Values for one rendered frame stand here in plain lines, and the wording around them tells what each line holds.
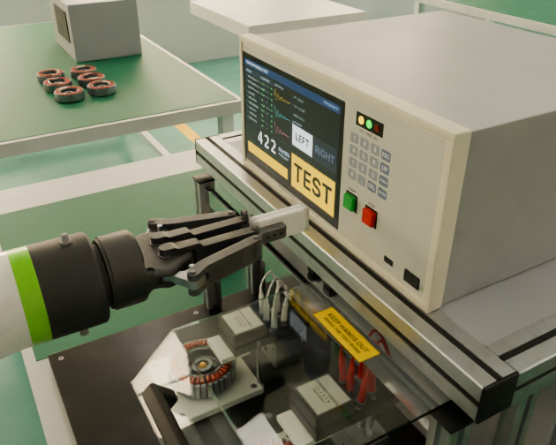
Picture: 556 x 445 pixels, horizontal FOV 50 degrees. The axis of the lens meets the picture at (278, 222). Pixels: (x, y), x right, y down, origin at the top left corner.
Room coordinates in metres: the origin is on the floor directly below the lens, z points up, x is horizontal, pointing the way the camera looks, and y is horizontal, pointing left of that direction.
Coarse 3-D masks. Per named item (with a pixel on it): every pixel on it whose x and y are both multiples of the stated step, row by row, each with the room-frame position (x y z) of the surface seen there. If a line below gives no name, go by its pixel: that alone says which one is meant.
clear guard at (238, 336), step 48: (192, 336) 0.52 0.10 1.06; (240, 336) 0.52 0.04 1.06; (288, 336) 0.52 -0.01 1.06; (144, 384) 0.49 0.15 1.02; (192, 384) 0.46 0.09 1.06; (240, 384) 0.45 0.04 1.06; (288, 384) 0.45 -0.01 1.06; (336, 384) 0.45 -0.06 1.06; (384, 384) 0.45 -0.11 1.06; (432, 384) 0.45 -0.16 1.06; (192, 432) 0.41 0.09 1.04; (240, 432) 0.38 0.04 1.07; (288, 432) 0.38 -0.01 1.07; (336, 432) 0.38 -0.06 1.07; (384, 432) 0.38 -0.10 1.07
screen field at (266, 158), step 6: (252, 144) 0.85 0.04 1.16; (252, 150) 0.85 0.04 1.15; (258, 150) 0.83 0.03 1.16; (258, 156) 0.83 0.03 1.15; (264, 156) 0.81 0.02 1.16; (270, 162) 0.80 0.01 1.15; (276, 162) 0.78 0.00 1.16; (276, 168) 0.78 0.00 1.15; (282, 168) 0.77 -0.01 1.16; (282, 174) 0.77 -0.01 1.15
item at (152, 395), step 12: (156, 384) 0.45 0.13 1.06; (144, 396) 0.44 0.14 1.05; (156, 396) 0.43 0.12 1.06; (168, 396) 0.44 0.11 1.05; (156, 408) 0.42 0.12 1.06; (168, 408) 0.42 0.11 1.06; (156, 420) 0.41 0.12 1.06; (168, 420) 0.40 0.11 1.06; (168, 432) 0.39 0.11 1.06; (180, 432) 0.39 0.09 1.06; (168, 444) 0.38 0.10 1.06; (180, 444) 0.37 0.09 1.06
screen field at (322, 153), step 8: (296, 128) 0.74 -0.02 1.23; (296, 136) 0.74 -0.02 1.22; (304, 136) 0.72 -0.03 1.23; (312, 136) 0.70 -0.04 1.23; (296, 144) 0.74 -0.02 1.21; (304, 144) 0.72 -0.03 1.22; (312, 144) 0.70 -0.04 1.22; (320, 144) 0.69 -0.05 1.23; (304, 152) 0.72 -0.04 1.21; (312, 152) 0.70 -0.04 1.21; (320, 152) 0.69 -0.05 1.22; (328, 152) 0.67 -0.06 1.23; (320, 160) 0.68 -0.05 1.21; (328, 160) 0.67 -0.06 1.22; (328, 168) 0.67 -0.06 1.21
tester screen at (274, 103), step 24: (264, 72) 0.81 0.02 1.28; (264, 96) 0.81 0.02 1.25; (288, 96) 0.76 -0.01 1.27; (312, 96) 0.70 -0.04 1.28; (264, 120) 0.81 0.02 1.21; (288, 120) 0.76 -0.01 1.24; (312, 120) 0.70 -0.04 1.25; (336, 120) 0.66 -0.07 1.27; (288, 144) 0.75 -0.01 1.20; (336, 144) 0.66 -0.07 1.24; (288, 168) 0.75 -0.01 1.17; (336, 168) 0.65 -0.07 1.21
